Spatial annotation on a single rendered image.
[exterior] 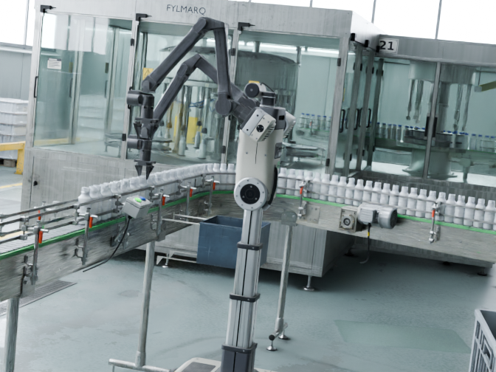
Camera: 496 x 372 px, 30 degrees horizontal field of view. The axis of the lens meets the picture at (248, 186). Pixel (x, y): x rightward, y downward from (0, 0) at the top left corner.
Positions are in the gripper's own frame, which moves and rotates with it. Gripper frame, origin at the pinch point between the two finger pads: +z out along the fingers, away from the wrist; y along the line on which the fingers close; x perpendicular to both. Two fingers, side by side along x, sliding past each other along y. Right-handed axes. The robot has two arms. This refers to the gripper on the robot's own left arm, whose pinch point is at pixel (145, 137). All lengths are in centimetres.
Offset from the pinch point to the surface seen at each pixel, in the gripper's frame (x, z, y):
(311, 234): 350, 92, 20
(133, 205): -10.5, 30.6, 1.1
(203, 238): 55, 53, 16
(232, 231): 56, 47, 31
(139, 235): 31, 52, -10
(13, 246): -91, 39, -14
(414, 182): 542, 57, 84
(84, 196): -28.2, 26.8, -15.2
